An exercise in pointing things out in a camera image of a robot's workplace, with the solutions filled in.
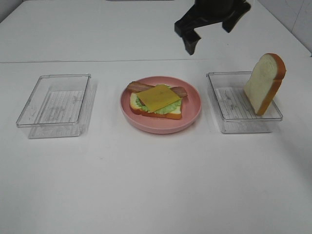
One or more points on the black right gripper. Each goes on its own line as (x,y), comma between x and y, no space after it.
(207,12)

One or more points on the brown bacon strip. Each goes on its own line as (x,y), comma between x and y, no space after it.
(161,95)
(136,87)

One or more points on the green lettuce leaf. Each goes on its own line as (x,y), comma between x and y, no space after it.
(168,108)

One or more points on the yellow cheese slice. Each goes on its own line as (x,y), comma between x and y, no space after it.
(157,97)

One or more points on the bread slice with brown crust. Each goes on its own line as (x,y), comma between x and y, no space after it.
(172,111)

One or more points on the clear plastic right container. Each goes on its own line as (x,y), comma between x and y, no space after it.
(233,111)

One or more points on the clear plastic container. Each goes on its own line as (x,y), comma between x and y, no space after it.
(59,106)
(233,111)

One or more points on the clear plastic left container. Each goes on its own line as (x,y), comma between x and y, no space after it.
(59,106)

